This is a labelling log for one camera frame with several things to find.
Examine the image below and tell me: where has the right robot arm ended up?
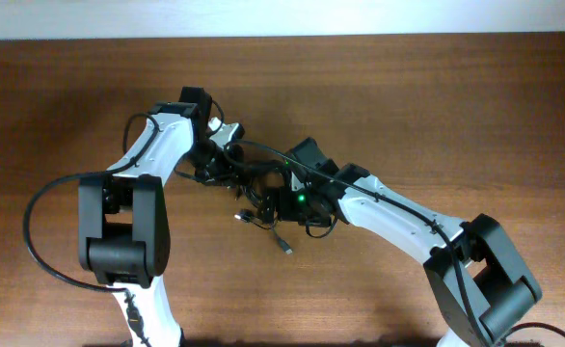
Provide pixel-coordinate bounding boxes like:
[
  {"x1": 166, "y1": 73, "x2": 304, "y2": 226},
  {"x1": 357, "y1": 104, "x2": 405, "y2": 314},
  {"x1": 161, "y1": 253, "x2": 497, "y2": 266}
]
[{"x1": 282, "y1": 138, "x2": 542, "y2": 346}]

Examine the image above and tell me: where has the black cable bundle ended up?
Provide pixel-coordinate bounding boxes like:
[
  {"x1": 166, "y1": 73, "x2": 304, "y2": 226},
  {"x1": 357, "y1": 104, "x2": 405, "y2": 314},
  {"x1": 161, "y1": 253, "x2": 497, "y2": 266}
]
[{"x1": 223, "y1": 142, "x2": 294, "y2": 255}]

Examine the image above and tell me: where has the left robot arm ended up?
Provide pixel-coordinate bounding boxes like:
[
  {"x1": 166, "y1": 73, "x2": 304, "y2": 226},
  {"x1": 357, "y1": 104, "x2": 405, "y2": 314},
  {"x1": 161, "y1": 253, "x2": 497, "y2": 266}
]
[{"x1": 78, "y1": 87, "x2": 243, "y2": 346}]

